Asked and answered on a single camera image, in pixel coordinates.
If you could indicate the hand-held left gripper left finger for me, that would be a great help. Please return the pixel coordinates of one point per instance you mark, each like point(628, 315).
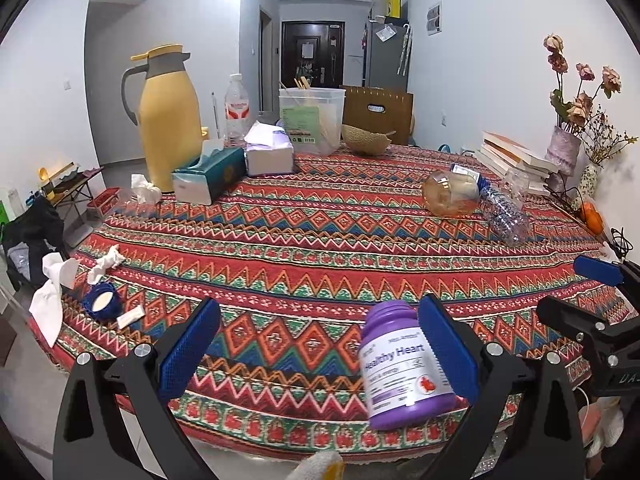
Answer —
point(189, 347)

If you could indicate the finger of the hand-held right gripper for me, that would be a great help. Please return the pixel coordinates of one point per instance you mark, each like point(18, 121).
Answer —
point(567, 316)
point(597, 270)

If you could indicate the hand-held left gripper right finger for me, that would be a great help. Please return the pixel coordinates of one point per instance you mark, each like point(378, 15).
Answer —
point(448, 352)

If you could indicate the amber glass cup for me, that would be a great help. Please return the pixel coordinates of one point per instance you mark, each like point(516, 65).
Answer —
point(447, 194)

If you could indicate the person's right forearm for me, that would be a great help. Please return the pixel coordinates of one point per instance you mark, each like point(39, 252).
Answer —
point(607, 430)

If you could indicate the purple supplement bottle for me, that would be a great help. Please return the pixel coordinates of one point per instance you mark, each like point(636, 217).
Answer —
point(400, 365)

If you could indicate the orange fruit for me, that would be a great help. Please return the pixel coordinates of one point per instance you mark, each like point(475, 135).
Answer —
point(593, 218)

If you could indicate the white sachet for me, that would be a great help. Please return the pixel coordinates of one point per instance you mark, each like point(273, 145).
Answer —
point(131, 318)

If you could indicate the small spotted vase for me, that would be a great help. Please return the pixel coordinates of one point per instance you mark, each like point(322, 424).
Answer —
point(590, 181)

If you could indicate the blue jar lid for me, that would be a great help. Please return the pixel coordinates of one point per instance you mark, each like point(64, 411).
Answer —
point(102, 302)

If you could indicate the crushed clear plastic bottle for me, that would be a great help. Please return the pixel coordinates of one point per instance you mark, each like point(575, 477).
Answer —
point(506, 215)

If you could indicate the clear drinking glass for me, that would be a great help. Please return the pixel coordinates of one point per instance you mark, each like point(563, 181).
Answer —
point(517, 182)

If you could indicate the crumpled white tissue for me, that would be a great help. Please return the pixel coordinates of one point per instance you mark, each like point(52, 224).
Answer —
point(106, 262)
point(146, 189)

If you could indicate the pink glass vase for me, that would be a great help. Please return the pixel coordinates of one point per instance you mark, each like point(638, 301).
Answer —
point(563, 151)

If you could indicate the yellow blossom twigs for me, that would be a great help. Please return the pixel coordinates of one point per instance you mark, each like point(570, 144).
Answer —
point(612, 142)

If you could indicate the stack of white books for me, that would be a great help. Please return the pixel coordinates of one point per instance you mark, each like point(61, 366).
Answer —
point(517, 157)

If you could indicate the large white tissue sheet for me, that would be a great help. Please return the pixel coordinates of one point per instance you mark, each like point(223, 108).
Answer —
point(47, 300)

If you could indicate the patterned red tablecloth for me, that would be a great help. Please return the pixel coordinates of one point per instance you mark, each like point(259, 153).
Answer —
point(300, 240)

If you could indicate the blue white carton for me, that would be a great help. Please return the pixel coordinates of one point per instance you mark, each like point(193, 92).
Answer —
point(472, 172)

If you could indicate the dried rose bouquet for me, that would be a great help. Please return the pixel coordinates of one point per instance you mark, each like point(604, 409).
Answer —
point(580, 105)

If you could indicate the red plastic basket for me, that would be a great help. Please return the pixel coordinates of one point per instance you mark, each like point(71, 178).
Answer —
point(104, 202)

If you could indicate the white yellow fuzzy clothing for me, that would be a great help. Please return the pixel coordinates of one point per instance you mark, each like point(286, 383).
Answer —
point(320, 466)

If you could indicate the green tissue box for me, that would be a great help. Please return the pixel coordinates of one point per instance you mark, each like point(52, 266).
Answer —
point(210, 176)

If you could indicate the black bag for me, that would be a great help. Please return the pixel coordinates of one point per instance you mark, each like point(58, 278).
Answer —
point(35, 232)

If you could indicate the small folding table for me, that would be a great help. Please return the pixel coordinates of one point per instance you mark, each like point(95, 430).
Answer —
point(70, 187)

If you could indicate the white tissue pack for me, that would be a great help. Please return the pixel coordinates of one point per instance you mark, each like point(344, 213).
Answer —
point(270, 157)

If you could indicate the yellow thermos jug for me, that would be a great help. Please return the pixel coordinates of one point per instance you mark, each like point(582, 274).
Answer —
point(167, 125)

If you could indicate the half melon shell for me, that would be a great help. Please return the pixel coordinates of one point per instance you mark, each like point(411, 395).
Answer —
point(362, 141)

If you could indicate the clear water bottle red label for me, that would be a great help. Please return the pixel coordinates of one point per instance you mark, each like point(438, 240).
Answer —
point(237, 110)

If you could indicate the clear plastic container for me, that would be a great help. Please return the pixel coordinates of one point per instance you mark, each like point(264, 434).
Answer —
point(311, 120)

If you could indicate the wooden chopsticks bundle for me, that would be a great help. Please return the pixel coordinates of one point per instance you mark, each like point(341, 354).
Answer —
point(301, 82)

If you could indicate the white umbrella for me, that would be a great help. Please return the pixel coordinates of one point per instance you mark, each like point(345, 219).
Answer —
point(405, 50)

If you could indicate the grey refrigerator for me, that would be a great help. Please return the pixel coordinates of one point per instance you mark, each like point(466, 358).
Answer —
point(385, 65)

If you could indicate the dark entrance door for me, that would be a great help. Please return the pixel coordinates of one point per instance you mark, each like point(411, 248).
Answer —
point(320, 45)

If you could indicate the yellow box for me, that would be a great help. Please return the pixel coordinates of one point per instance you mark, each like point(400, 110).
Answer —
point(394, 6)

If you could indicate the wall fuse panel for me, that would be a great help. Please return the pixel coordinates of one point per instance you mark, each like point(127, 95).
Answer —
point(434, 19)

